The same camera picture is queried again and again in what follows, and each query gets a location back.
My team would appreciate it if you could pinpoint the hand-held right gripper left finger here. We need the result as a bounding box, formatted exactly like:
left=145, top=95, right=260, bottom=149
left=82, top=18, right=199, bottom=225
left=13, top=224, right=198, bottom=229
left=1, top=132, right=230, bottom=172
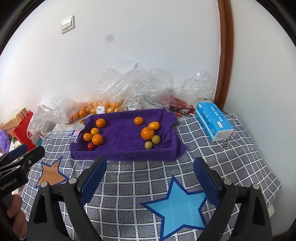
left=26, top=156, right=107, bottom=241

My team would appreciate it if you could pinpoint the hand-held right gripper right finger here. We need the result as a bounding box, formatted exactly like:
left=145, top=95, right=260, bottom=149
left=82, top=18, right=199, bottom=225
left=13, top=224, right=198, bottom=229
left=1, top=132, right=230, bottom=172
left=193, top=157, right=271, bottom=241

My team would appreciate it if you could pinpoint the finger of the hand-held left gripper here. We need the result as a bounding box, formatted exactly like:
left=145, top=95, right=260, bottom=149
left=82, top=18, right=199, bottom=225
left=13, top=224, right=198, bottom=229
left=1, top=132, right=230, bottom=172
left=0, top=146, right=46, bottom=173
left=0, top=144, right=28, bottom=163

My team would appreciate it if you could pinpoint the large orange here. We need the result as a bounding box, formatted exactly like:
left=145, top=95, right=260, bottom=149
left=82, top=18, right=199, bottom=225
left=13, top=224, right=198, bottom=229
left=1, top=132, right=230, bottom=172
left=92, top=134, right=104, bottom=146

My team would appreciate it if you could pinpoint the purple towel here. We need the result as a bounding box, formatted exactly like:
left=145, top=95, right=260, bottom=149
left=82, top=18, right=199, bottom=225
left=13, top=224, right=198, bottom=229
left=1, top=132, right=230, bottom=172
left=70, top=108, right=187, bottom=162

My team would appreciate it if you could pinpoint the orange with green stem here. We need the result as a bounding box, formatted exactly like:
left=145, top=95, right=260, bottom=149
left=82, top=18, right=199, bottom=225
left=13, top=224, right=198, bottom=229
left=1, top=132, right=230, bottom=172
left=141, top=127, right=154, bottom=140

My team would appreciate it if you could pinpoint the person's left hand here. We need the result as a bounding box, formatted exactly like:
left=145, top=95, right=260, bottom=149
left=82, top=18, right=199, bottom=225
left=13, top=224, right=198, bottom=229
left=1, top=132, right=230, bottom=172
left=6, top=195, right=28, bottom=234

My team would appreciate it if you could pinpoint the white printed cloth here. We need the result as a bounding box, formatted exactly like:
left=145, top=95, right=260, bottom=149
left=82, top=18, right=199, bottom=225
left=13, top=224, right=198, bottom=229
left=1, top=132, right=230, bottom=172
left=9, top=138, right=23, bottom=151

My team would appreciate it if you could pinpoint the purple fuzzy cloth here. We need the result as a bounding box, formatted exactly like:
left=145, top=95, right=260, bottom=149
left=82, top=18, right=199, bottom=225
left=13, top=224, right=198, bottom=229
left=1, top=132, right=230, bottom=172
left=0, top=129, right=12, bottom=153

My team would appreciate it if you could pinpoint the red paper bag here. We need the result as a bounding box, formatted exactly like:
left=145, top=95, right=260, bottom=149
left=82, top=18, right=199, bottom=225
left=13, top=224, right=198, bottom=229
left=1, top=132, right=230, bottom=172
left=11, top=109, right=34, bottom=151

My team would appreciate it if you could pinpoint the wooden chair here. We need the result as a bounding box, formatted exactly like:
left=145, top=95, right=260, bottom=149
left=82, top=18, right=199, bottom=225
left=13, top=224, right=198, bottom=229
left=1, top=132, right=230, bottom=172
left=0, top=118, right=18, bottom=135

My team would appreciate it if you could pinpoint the white plastic bag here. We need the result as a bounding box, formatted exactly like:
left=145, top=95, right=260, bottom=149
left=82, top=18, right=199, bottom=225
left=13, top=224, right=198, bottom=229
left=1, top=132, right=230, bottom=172
left=27, top=104, right=58, bottom=144

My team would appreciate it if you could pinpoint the grey checked star blanket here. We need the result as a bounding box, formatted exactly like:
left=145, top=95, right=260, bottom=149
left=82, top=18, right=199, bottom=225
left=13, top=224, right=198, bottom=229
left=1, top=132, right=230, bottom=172
left=21, top=113, right=282, bottom=241

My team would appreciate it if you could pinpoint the clear plastic bag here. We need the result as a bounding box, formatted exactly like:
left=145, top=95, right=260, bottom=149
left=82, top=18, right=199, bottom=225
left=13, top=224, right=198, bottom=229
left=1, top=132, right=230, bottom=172
left=88, top=88, right=125, bottom=114
left=40, top=97, right=90, bottom=124
left=162, top=67, right=215, bottom=116

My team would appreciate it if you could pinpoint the blue tissue pack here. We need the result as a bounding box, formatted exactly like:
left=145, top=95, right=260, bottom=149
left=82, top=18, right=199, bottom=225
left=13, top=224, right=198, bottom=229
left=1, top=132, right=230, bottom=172
left=194, top=101, right=234, bottom=142

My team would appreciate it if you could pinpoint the heap of small bagged oranges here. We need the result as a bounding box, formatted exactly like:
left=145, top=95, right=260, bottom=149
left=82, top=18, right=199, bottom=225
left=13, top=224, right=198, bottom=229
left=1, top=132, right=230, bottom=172
left=89, top=101, right=123, bottom=114
left=68, top=104, right=92, bottom=123

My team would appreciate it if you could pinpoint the pile of red cherries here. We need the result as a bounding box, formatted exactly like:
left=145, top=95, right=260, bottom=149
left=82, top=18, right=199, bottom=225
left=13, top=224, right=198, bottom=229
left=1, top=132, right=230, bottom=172
left=162, top=95, right=196, bottom=117

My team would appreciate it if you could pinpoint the large crumpled clear bag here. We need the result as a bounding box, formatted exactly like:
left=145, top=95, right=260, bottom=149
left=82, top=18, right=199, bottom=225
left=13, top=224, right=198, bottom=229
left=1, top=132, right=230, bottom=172
left=97, top=59, right=174, bottom=110

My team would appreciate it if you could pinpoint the brown wooden door frame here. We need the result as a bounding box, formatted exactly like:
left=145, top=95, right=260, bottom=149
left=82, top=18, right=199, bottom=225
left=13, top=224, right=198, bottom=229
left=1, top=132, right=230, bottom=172
left=214, top=0, right=234, bottom=109

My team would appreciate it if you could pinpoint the white wall light switch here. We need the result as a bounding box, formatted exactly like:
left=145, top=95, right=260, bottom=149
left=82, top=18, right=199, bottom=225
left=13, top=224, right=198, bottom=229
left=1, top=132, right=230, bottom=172
left=60, top=15, right=76, bottom=34

